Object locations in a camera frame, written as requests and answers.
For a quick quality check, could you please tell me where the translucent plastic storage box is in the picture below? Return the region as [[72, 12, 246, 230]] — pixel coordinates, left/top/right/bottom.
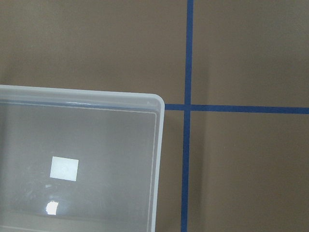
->
[[0, 85, 165, 232]]

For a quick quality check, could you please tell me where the white label in box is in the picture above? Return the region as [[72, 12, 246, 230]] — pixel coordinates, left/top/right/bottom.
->
[[50, 157, 79, 182]]

